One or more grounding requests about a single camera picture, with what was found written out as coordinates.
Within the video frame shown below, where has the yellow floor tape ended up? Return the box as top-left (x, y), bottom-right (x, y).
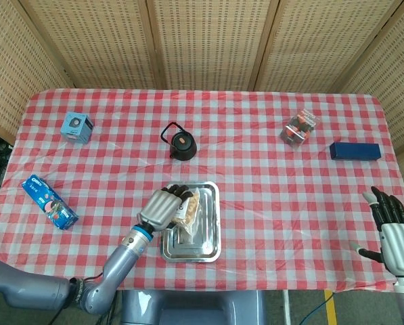
top-left (324, 290), bottom-right (338, 325)

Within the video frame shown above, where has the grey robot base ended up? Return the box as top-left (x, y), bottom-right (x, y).
top-left (119, 289), bottom-right (267, 325)

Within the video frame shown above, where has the woven bamboo folding screen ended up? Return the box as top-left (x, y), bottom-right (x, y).
top-left (0, 0), bottom-right (404, 204)

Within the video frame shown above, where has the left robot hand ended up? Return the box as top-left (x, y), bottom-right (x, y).
top-left (136, 183), bottom-right (194, 233)

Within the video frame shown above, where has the light blue cube box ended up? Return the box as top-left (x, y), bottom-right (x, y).
top-left (60, 112), bottom-right (95, 146)

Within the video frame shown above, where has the red white checkered tablecloth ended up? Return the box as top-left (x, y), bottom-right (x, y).
top-left (0, 87), bottom-right (404, 293)

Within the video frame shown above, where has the clear snack bag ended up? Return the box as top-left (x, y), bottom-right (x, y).
top-left (170, 188), bottom-right (202, 243)

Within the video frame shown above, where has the blue cable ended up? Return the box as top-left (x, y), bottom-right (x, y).
top-left (298, 290), bottom-right (336, 325)

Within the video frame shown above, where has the silver metal tray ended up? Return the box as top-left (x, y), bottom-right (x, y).
top-left (159, 181), bottom-right (221, 263)

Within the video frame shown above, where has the black cast iron teapot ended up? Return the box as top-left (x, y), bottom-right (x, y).
top-left (160, 121), bottom-right (198, 162)

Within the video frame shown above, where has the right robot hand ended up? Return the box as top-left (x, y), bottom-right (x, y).
top-left (349, 186), bottom-right (404, 279)

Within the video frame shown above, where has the blue Oreo cookie package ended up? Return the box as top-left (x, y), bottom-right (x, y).
top-left (21, 174), bottom-right (79, 232)

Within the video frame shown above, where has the dark blue long box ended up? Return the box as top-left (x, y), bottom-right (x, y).
top-left (329, 142), bottom-right (382, 162)

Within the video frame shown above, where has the clear box with red-black items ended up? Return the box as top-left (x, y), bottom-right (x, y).
top-left (279, 108), bottom-right (321, 149)

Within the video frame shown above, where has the white table leg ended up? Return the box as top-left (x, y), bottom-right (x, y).
top-left (282, 290), bottom-right (292, 325)

